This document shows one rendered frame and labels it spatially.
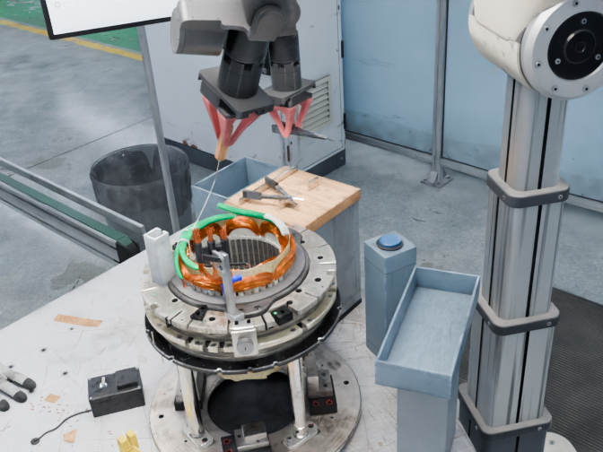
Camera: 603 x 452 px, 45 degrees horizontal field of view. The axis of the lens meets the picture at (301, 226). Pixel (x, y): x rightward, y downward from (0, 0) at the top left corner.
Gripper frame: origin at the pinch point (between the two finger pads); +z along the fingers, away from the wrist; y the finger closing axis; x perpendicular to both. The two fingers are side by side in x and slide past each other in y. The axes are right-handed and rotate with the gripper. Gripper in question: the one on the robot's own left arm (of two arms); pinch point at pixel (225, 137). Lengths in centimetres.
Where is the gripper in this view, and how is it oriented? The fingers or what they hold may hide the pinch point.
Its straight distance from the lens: 108.1
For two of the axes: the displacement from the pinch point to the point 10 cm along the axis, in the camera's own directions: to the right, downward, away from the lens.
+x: 7.6, -3.0, 5.8
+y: 6.1, 6.5, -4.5
